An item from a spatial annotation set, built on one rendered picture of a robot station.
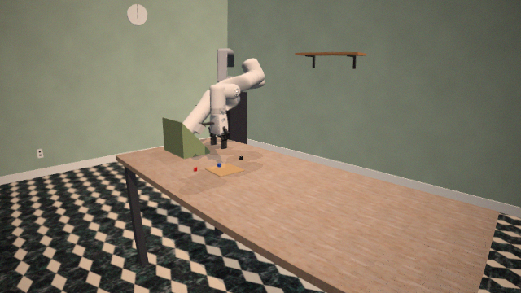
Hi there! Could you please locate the orange flat mat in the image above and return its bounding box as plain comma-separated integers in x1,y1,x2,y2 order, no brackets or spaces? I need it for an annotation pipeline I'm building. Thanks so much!
206,163,245,177

